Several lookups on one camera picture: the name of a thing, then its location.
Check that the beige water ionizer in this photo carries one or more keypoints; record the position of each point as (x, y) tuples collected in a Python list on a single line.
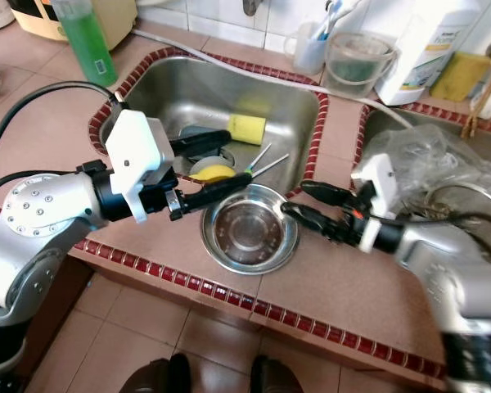
[(33, 20)]

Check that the dark right robot foot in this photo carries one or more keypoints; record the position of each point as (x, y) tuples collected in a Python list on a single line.
[(278, 378)]

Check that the steel strainer bowl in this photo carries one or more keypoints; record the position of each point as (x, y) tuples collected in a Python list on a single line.
[(487, 201)]

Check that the dark robot foot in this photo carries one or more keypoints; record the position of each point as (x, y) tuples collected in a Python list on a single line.
[(155, 377), (278, 378)]

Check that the white bottle yellow cap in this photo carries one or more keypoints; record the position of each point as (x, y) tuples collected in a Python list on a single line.
[(425, 41)]

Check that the clear measuring jug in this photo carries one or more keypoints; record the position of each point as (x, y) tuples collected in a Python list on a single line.
[(360, 70)]

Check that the yellow plastic bowl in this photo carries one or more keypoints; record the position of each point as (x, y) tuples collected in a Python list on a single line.
[(217, 173)]

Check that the green dish soap bottle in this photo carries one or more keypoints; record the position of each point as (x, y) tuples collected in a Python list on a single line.
[(86, 45)]

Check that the dark left robot foot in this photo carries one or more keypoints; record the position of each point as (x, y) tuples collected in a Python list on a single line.
[(155, 377)]

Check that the white toothpaste tube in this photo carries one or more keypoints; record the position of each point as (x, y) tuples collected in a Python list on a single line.
[(342, 6)]

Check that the round steel dish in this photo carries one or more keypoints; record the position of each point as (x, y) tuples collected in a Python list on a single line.
[(250, 237)]

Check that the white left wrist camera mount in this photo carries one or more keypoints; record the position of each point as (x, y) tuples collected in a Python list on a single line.
[(135, 155)]

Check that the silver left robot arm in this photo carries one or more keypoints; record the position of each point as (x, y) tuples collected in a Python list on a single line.
[(49, 213)]

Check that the clear toothbrush cup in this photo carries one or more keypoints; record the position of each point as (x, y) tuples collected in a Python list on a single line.
[(307, 53)]

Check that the clear plastic bag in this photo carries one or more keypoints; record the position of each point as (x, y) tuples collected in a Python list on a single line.
[(442, 160)]

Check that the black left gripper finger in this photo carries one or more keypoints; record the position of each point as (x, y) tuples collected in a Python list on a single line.
[(221, 195), (200, 143)]

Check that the yellow sponge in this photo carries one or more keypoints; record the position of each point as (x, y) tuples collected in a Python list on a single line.
[(247, 128), (460, 78)]

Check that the blue toothbrush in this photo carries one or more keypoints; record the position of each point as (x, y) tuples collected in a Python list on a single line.
[(325, 26)]

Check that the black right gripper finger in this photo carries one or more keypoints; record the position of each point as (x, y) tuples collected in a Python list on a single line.
[(334, 196), (319, 224)]

